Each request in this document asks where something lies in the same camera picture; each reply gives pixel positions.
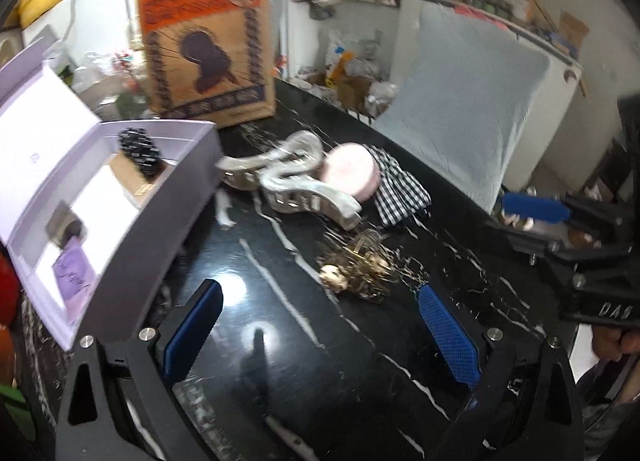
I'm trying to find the gold rectangular box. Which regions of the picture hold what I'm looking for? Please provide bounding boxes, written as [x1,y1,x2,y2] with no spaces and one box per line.
[107,153,171,209]

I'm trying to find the lavender gift box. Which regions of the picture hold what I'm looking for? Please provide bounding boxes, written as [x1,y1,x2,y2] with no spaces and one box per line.
[0,38,223,352]

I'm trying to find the white plastic bag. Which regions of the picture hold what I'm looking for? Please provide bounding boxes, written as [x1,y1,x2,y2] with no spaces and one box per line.
[325,31,361,86]

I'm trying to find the pink round jar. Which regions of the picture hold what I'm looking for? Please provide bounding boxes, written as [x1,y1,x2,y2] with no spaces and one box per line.
[320,142,383,202]

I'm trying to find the pile of plastic packets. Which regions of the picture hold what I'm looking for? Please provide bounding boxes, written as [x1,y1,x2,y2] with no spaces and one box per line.
[65,48,151,116]

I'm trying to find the grey blue pillow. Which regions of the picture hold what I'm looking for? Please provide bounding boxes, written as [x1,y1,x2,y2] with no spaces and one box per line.
[372,5,551,214]

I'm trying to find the white fridge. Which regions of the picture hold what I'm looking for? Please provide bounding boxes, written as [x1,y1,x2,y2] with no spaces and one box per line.
[22,0,146,66]

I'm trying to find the brown printed paper bag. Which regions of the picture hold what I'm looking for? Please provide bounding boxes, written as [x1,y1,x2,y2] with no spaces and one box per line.
[136,0,276,129]

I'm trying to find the person's right hand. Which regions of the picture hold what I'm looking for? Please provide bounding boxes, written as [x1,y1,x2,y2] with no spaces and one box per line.
[592,325,640,363]

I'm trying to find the black white gingham scrunchie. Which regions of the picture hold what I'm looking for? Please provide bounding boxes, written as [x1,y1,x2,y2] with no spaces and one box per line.
[367,145,432,228]

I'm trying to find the cardboard box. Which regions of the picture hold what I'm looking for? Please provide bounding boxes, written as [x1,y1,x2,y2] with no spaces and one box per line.
[335,76,373,109]

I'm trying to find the pearly white hair claw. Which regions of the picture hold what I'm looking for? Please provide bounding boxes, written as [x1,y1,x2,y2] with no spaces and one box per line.
[216,131,363,231]

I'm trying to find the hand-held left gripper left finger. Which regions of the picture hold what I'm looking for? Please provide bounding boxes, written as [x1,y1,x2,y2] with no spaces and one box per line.
[55,278,223,461]

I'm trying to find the beige slipper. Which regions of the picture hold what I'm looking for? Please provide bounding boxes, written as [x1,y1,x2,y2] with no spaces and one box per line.
[502,213,548,236]

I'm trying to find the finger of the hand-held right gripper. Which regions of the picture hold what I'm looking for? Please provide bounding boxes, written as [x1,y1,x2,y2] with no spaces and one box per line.
[501,192,640,242]
[482,225,640,277]

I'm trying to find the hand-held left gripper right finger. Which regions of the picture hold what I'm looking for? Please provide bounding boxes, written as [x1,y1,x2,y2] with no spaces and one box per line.
[417,283,586,461]

